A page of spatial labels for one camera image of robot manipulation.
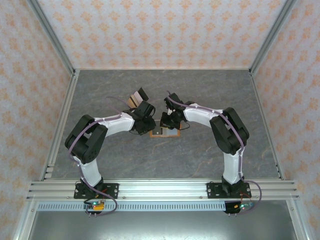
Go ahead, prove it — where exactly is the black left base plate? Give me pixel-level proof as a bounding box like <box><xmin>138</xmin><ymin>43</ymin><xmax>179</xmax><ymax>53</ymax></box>
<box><xmin>73</xmin><ymin>183</ymin><xmax>120</xmax><ymax>200</ymax></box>

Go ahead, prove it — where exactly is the orange card holder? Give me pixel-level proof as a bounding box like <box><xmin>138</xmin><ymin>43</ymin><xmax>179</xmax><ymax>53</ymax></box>
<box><xmin>149</xmin><ymin>119</ymin><xmax>181</xmax><ymax>139</ymax></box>

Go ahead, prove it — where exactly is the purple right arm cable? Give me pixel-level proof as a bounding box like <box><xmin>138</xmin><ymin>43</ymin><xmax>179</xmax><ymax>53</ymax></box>
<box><xmin>166</xmin><ymin>91</ymin><xmax>263</xmax><ymax>216</ymax></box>

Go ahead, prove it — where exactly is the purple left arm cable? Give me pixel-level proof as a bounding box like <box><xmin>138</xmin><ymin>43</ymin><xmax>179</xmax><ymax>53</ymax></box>
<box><xmin>67</xmin><ymin>96</ymin><xmax>119</xmax><ymax>216</ymax></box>

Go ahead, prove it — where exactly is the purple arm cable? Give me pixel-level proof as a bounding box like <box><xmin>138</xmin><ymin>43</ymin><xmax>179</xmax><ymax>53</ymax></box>
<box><xmin>67</xmin><ymin>96</ymin><xmax>119</xmax><ymax>216</ymax></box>
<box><xmin>166</xmin><ymin>91</ymin><xmax>263</xmax><ymax>216</ymax></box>

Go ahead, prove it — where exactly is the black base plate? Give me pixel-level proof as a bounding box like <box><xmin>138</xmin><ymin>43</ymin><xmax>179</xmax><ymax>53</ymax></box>
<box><xmin>73</xmin><ymin>183</ymin><xmax>120</xmax><ymax>200</ymax></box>
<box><xmin>206</xmin><ymin>181</ymin><xmax>251</xmax><ymax>200</ymax></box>

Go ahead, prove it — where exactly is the dark brown card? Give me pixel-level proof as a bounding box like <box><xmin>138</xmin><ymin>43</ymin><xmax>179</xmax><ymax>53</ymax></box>
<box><xmin>137</xmin><ymin>86</ymin><xmax>150</xmax><ymax>101</ymax></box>

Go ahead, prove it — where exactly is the left controller board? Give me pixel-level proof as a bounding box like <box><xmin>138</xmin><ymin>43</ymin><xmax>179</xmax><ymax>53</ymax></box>
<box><xmin>83</xmin><ymin>199</ymin><xmax>106</xmax><ymax>211</ymax></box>

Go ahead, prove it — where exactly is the aluminium frame leg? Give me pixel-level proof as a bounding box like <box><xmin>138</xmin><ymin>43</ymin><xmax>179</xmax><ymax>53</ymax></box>
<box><xmin>286</xmin><ymin>199</ymin><xmax>310</xmax><ymax>240</ymax></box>
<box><xmin>12</xmin><ymin>199</ymin><xmax>38</xmax><ymax>240</ymax></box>

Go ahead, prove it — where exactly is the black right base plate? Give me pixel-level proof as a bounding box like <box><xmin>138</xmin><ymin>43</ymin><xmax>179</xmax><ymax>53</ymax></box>
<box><xmin>206</xmin><ymin>181</ymin><xmax>251</xmax><ymax>200</ymax></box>

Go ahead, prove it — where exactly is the slotted grey cable duct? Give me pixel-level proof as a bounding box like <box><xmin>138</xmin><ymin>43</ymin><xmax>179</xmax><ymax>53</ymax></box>
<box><xmin>37</xmin><ymin>201</ymin><xmax>227</xmax><ymax>212</ymax></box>

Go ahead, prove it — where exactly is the aluminium frame post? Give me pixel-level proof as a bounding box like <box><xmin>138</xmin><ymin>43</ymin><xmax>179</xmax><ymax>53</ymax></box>
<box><xmin>248</xmin><ymin>0</ymin><xmax>300</xmax><ymax>76</ymax></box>
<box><xmin>26</xmin><ymin>0</ymin><xmax>77</xmax><ymax>76</ymax></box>

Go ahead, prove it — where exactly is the controller board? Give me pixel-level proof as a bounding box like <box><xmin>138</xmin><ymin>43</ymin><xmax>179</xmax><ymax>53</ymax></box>
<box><xmin>233</xmin><ymin>202</ymin><xmax>256</xmax><ymax>211</ymax></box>
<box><xmin>83</xmin><ymin>199</ymin><xmax>106</xmax><ymax>211</ymax></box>

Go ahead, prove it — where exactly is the aluminium mounting beam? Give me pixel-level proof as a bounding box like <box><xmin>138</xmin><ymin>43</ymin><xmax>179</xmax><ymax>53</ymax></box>
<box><xmin>26</xmin><ymin>178</ymin><xmax>300</xmax><ymax>201</ymax></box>

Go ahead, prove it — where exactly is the right controller board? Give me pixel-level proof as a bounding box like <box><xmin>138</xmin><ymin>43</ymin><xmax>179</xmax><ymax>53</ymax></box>
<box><xmin>233</xmin><ymin>202</ymin><xmax>256</xmax><ymax>211</ymax></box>

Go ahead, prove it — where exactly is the aluminium table side rail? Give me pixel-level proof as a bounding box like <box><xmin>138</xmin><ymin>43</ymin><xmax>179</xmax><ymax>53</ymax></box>
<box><xmin>249</xmin><ymin>69</ymin><xmax>286</xmax><ymax>181</ymax></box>
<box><xmin>39</xmin><ymin>69</ymin><xmax>81</xmax><ymax>181</ymax></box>

